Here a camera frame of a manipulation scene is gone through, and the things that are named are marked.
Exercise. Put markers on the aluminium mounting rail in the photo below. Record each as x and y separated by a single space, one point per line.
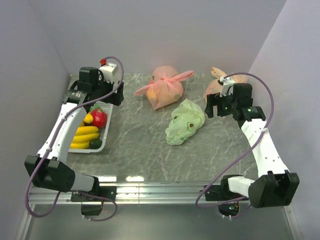
129 193

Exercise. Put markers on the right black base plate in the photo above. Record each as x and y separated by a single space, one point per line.
217 193

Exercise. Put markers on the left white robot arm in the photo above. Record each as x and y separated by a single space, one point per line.
48 169

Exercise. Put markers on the yellow fake banana bunch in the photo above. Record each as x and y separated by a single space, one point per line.
84 133

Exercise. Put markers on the green avocado-print plastic bag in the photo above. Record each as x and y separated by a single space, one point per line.
186 119

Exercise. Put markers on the pink tied plastic bag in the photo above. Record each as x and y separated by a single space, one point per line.
165 86

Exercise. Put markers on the white plastic basket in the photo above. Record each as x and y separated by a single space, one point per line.
107 108

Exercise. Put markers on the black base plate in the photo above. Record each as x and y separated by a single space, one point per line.
217 193
108 192

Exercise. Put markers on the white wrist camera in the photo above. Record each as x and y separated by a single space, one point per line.
227 83
108 69

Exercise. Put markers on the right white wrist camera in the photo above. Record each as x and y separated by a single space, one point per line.
227 83

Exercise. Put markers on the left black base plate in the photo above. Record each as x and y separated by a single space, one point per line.
108 192

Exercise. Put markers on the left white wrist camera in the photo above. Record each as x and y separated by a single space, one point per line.
108 69

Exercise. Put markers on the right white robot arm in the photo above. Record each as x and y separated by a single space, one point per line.
275 185

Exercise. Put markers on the green fake avocado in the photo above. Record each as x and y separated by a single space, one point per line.
95 144

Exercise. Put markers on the red fake dragon fruit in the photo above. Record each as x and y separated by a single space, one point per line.
100 118

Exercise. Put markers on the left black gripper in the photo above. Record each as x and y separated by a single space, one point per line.
116 98

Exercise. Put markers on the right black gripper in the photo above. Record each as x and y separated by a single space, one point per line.
215 99

